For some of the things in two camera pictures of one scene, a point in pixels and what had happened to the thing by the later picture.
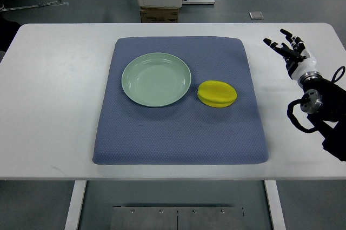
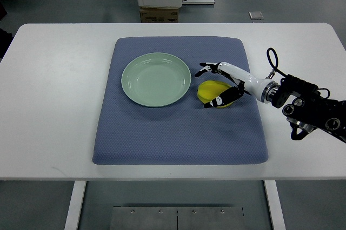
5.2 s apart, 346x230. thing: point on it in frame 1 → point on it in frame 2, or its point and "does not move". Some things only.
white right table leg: x=274 y=205 does not move
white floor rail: x=199 y=0 does not move
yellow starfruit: x=216 y=94 does not move
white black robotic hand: x=297 y=59 → x=254 y=86
